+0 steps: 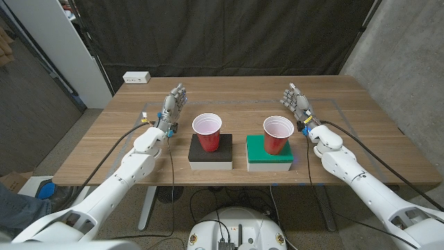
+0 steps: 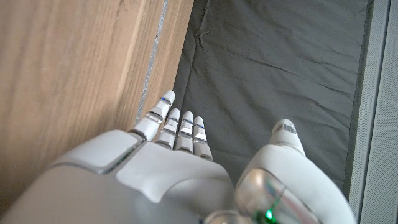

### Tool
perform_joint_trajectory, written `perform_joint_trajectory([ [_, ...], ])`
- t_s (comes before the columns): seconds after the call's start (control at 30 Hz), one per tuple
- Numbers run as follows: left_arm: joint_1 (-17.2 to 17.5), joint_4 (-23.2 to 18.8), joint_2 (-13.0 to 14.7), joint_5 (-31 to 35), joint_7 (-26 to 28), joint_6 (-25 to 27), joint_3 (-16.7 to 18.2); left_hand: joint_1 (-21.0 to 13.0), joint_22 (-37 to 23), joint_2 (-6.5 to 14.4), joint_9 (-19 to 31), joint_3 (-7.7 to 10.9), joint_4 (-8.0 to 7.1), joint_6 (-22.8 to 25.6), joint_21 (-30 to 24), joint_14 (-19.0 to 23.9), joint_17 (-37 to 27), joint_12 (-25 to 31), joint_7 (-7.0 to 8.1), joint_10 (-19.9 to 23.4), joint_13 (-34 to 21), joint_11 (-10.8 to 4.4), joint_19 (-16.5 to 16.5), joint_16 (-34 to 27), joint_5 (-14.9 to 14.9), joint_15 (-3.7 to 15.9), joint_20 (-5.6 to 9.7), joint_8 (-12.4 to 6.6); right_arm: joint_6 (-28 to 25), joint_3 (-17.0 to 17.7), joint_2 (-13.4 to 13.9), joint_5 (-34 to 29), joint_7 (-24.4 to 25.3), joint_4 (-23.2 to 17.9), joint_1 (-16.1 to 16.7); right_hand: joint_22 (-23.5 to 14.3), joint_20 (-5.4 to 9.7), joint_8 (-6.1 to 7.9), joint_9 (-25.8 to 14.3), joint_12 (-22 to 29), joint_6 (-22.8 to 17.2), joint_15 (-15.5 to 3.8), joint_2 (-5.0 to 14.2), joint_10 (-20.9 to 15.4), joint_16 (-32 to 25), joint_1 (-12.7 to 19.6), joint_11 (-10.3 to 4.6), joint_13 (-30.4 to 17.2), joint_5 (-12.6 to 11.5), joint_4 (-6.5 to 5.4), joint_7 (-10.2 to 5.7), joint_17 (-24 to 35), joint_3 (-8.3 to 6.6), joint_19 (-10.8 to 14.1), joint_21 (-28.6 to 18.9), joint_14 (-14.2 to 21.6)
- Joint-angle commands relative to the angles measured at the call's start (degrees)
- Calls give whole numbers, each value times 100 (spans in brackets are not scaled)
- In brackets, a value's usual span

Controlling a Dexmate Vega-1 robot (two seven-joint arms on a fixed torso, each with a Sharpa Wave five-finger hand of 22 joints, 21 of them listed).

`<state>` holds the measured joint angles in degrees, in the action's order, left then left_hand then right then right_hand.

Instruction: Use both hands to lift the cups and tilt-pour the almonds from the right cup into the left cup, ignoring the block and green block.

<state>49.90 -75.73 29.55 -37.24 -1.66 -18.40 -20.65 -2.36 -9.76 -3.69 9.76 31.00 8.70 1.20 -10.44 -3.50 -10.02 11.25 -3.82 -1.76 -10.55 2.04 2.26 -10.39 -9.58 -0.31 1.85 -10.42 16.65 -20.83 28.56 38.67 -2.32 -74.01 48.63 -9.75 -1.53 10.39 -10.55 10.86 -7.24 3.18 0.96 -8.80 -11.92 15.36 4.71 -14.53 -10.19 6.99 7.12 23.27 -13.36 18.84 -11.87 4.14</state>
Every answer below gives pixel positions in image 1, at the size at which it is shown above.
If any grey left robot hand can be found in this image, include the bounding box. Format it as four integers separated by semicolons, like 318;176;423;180
156;82;188;138

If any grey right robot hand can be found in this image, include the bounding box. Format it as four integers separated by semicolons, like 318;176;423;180
279;82;322;136

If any red plastic cup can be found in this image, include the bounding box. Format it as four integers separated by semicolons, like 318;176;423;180
262;115;296;156
191;112;223;153

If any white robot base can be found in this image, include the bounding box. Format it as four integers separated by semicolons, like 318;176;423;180
187;206;288;250

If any green foam block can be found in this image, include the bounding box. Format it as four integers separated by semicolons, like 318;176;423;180
246;134;294;172

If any black foam block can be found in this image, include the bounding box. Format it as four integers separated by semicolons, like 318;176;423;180
187;133;234;171

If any white power strip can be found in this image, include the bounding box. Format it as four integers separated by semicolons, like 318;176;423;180
122;71;152;85

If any black round floor base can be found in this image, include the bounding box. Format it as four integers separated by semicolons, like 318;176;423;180
155;186;184;204

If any black curtain backdrop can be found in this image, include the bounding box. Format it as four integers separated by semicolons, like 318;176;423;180
74;0;377;93

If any black curtain stand pole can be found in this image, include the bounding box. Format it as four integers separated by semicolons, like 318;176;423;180
67;0;115;97
338;0;382;76

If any grey table leg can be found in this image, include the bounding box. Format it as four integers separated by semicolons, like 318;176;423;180
314;185;337;233

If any white cabinet panel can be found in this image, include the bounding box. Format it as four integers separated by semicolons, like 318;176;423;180
3;0;114;110

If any dark leather shoe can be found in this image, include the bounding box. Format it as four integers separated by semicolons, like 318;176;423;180
50;185;86;211

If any blue foot pedal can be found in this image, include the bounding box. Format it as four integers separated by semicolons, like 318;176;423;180
35;181;56;201

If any white floor platform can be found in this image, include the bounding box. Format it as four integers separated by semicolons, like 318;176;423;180
17;175;91;209

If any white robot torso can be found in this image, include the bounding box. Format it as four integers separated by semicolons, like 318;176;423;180
0;239;142;250

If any cardboard box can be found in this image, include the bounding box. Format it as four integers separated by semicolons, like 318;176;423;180
0;171;34;194

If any tan cardboard stack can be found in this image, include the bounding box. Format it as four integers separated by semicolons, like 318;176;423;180
0;26;15;67

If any blue jeans leg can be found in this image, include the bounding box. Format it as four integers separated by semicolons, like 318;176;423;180
0;183;53;240

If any thin black left hand cable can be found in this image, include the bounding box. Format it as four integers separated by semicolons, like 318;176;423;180
165;135;176;240

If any thin black hand cable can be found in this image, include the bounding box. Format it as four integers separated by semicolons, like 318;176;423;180
165;135;176;240
304;134;419;250

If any thin black right hand cable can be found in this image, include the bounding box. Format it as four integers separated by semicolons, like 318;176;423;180
304;134;419;250

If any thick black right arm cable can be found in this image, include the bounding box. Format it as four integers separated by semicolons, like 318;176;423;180
318;119;444;213

